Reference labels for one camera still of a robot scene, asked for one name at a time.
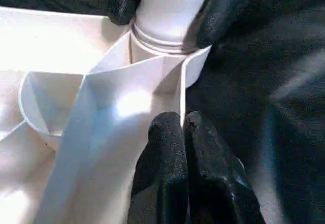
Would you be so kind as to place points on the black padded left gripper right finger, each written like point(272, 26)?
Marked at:
point(215, 183)

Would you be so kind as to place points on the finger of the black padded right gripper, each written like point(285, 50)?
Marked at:
point(122, 3)
point(218, 13)

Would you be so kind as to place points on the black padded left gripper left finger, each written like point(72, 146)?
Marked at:
point(162, 168)

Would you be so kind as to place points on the white plastic table leg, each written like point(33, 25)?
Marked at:
point(165, 10)

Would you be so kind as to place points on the white plastic table top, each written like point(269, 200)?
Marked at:
point(38, 43)

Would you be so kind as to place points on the black mat cover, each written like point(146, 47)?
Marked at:
point(279, 94)

